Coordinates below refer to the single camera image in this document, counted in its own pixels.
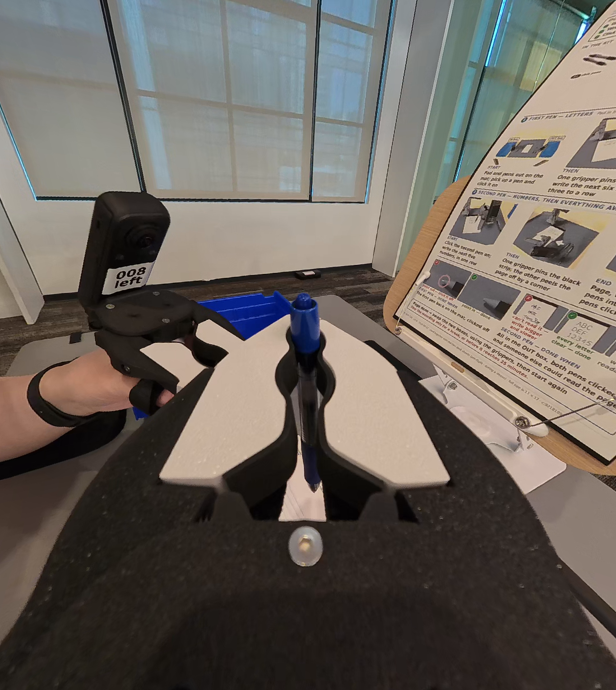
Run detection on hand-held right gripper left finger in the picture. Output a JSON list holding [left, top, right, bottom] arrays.
[[158, 317, 297, 522]]

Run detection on white lined legal notepad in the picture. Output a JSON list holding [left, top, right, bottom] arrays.
[[278, 477, 326, 523]]

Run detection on glass wall window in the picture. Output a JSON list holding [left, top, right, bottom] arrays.
[[0, 0, 396, 204]]

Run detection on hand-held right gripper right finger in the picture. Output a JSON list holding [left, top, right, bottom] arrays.
[[316, 318, 452, 522]]

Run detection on green tinted glass panel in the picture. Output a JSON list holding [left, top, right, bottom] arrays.
[[448, 0, 594, 187]]

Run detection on blue plastic bin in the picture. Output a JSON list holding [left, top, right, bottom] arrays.
[[131, 291, 292, 422]]

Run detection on black wrist strap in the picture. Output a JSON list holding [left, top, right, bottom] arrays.
[[26, 361, 99, 428]]

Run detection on instruction board on stand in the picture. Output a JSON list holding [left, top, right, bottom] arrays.
[[382, 0, 616, 495]]

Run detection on blue retractable pen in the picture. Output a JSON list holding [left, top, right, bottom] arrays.
[[289, 293, 324, 495]]

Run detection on person's left hand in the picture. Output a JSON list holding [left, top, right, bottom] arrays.
[[55, 349, 176, 419]]

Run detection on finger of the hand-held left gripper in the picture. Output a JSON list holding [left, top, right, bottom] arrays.
[[197, 318, 245, 355], [139, 340, 218, 394]]

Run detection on printed instruction sheet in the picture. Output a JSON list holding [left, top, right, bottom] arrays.
[[394, 0, 616, 465]]

